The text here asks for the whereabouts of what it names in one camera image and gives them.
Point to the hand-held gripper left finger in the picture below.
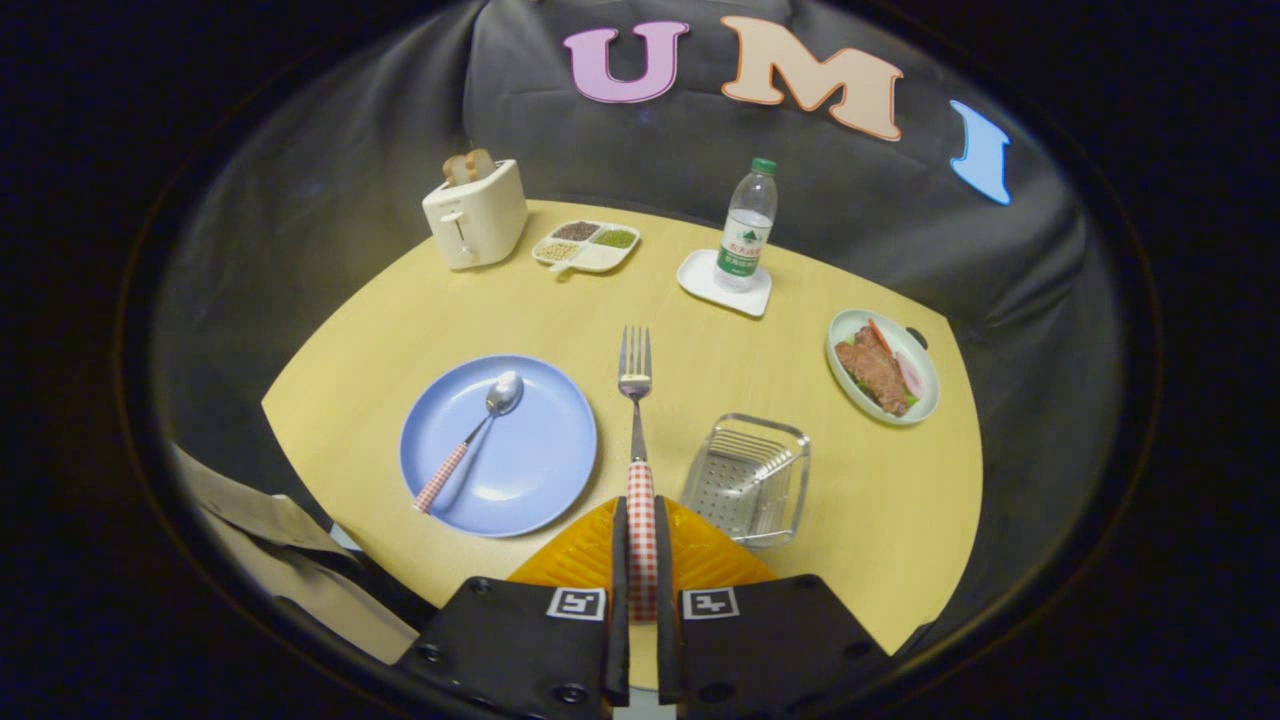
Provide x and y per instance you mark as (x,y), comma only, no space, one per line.
(620,600)

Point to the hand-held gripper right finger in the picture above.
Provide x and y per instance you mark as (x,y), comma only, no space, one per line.
(668,620)

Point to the metal drain tray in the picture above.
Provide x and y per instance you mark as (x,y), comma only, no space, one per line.
(745,490)

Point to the blue round plate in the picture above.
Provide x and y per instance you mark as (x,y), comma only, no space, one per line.
(530,460)

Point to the person's beige printed shirt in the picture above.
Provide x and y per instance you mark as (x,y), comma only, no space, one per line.
(300,590)

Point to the brown steak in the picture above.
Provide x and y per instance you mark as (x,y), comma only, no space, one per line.
(872,370)

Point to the white square coaster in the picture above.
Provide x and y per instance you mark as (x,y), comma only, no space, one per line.
(699,275)

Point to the pale green oval plate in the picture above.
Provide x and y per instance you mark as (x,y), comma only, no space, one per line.
(925,395)

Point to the white divided dish with beans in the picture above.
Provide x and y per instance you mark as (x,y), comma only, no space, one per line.
(590,258)

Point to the pink ham slice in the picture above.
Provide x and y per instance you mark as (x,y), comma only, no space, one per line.
(909,375)

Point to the orange carrot stick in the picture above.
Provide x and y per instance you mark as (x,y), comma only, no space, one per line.
(879,335)

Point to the clear bottle with green cap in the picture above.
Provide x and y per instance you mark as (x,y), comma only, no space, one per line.
(747,225)

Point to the cream white toaster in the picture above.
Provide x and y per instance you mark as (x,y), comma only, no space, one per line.
(485,220)

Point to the toast slice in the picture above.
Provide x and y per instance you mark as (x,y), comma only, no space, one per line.
(481,163)
(454,169)

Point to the black backdrop cloth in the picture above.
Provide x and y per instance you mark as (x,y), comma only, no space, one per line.
(350,200)

